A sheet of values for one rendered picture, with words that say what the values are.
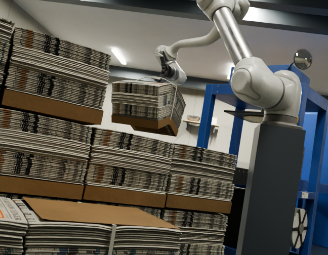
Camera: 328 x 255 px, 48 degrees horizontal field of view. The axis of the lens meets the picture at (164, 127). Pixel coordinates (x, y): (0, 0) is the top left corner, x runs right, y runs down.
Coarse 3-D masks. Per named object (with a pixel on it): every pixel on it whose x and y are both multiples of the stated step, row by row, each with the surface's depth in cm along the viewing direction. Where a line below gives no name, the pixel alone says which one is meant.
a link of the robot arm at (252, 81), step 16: (208, 0) 188; (224, 0) 188; (208, 16) 193; (224, 16) 183; (224, 32) 180; (240, 32) 177; (240, 48) 170; (240, 64) 163; (256, 64) 159; (240, 80) 155; (256, 80) 153; (272, 80) 157; (240, 96) 158; (256, 96) 156; (272, 96) 159
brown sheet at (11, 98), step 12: (0, 96) 106; (12, 96) 99; (24, 96) 101; (36, 96) 102; (24, 108) 101; (36, 108) 102; (48, 108) 104; (60, 108) 106; (72, 108) 107; (84, 108) 109; (84, 120) 109; (96, 120) 111
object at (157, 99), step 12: (120, 84) 195; (132, 84) 192; (144, 84) 189; (156, 84) 189; (168, 84) 196; (120, 96) 195; (132, 96) 193; (144, 96) 189; (156, 96) 188; (168, 96) 197; (120, 108) 196; (132, 108) 194; (144, 108) 191; (156, 108) 188; (168, 108) 199; (156, 120) 190
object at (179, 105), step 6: (180, 96) 215; (180, 102) 216; (180, 108) 216; (174, 114) 207; (180, 114) 217; (174, 120) 209; (180, 120) 218; (132, 126) 222; (138, 126) 218; (168, 126) 206; (150, 132) 220; (156, 132) 217; (162, 132) 214; (168, 132) 212
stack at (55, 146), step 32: (0, 128) 97; (32, 128) 102; (64, 128) 106; (96, 128) 112; (0, 160) 98; (32, 160) 102; (64, 160) 106; (96, 160) 111; (128, 160) 116; (160, 160) 122; (192, 160) 129; (224, 160) 136; (0, 192) 101; (160, 192) 123; (192, 192) 129; (224, 192) 136; (192, 224) 130; (224, 224) 137
